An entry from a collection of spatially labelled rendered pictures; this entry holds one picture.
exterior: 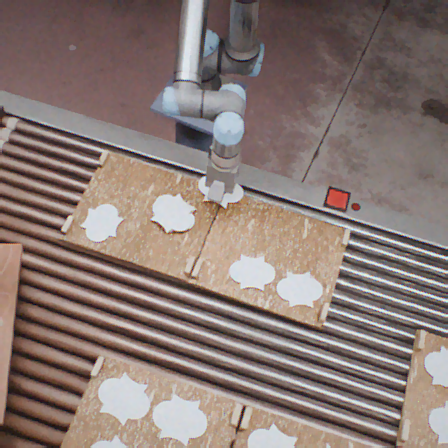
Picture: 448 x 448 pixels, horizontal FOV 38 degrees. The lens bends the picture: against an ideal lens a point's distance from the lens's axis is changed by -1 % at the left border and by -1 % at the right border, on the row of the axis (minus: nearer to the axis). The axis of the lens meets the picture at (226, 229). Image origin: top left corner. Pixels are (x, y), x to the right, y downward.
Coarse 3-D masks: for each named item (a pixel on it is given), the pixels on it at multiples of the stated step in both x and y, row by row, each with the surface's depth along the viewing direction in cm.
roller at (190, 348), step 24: (24, 288) 188; (72, 312) 186; (96, 312) 186; (144, 336) 184; (168, 336) 184; (216, 360) 182; (240, 360) 182; (288, 384) 180; (312, 384) 180; (360, 408) 179; (384, 408) 179
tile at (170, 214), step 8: (160, 200) 201; (168, 200) 202; (176, 200) 202; (160, 208) 200; (168, 208) 200; (176, 208) 200; (184, 208) 201; (160, 216) 199; (168, 216) 199; (176, 216) 199; (184, 216) 199; (160, 224) 197; (168, 224) 197; (176, 224) 198; (184, 224) 198; (168, 232) 197
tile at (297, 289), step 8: (288, 272) 195; (288, 280) 193; (296, 280) 193; (304, 280) 194; (312, 280) 194; (280, 288) 192; (288, 288) 192; (296, 288) 192; (304, 288) 192; (312, 288) 193; (320, 288) 193; (280, 296) 190; (288, 296) 191; (296, 296) 191; (304, 296) 191; (312, 296) 191; (320, 296) 191; (296, 304) 190; (304, 304) 190; (312, 304) 190
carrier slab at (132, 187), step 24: (120, 168) 210; (144, 168) 211; (96, 192) 205; (120, 192) 205; (144, 192) 206; (168, 192) 207; (192, 192) 207; (120, 216) 201; (144, 216) 202; (72, 240) 195; (120, 240) 197; (144, 240) 197; (168, 240) 198; (192, 240) 199; (144, 264) 193; (168, 264) 194
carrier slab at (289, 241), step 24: (216, 216) 204; (240, 216) 204; (264, 216) 205; (288, 216) 206; (216, 240) 199; (240, 240) 200; (264, 240) 201; (288, 240) 201; (312, 240) 202; (336, 240) 203; (216, 264) 195; (288, 264) 197; (312, 264) 198; (336, 264) 198; (216, 288) 191; (264, 288) 192; (288, 312) 189; (312, 312) 190
